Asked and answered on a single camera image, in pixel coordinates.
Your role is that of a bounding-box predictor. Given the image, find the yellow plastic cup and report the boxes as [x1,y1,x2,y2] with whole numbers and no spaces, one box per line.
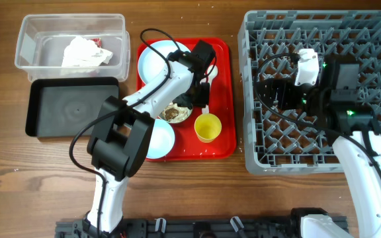
[194,113,222,143]

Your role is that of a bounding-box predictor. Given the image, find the green bowl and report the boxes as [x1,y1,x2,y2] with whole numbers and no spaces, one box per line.
[158,102,194,124]

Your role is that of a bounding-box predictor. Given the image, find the small light blue bowl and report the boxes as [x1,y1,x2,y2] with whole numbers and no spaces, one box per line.
[146,119,175,159]

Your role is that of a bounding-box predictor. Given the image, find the red snack wrapper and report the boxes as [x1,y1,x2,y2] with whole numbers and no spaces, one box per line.
[92,38,102,48]

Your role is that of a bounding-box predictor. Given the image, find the white napkin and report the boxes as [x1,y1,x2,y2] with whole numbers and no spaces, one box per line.
[62,36,113,67]

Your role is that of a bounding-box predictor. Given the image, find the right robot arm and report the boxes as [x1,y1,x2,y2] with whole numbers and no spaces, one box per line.
[252,56,381,237]

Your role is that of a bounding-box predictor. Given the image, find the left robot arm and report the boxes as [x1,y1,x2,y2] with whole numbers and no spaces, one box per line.
[84,40,216,237]

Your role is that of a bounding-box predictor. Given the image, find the grey dishwasher rack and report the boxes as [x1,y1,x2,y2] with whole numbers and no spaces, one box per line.
[237,11,381,175]

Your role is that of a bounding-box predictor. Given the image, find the white plastic spoon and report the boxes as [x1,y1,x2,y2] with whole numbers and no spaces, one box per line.
[202,65,218,114]

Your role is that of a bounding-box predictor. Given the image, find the red serving tray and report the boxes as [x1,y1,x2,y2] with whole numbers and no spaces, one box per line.
[136,38,237,162]

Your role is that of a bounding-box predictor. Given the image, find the large light blue plate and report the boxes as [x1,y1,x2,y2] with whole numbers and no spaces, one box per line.
[138,40,190,84]

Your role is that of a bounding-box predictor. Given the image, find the black plastic tray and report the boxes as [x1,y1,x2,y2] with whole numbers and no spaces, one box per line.
[25,77,120,138]

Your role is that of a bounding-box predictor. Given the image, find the clear plastic bin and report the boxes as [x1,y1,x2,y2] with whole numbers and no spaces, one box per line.
[15,13,130,82]

